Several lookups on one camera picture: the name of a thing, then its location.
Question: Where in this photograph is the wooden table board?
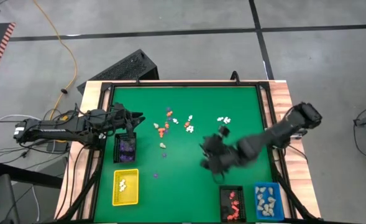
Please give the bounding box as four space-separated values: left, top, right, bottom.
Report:
54 80 322 223

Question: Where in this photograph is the yellow plastic mesh basket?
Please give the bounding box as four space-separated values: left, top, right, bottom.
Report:
112 168 140 207

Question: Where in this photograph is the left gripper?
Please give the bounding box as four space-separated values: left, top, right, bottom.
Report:
106 102 147 134

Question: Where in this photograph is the black plastic mesh basket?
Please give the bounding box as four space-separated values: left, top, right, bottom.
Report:
219 185 247 223
112 132 137 164

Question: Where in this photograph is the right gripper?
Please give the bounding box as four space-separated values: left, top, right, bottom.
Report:
199 135 242 175

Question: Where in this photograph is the black metal table frame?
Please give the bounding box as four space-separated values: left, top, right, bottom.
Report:
53 70 323 224

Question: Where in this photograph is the yellow cable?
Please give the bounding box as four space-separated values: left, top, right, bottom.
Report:
33 0 78 121

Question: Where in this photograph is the black perforated computer case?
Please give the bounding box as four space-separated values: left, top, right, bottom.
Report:
76 49 160 95

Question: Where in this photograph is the black floor beam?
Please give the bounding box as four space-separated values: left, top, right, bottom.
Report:
0 161 64 190

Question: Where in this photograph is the blue plastic mesh basket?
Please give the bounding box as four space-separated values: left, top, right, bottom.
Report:
253 182 285 222

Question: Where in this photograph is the white floor cable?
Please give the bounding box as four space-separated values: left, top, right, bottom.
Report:
0 114 25 123

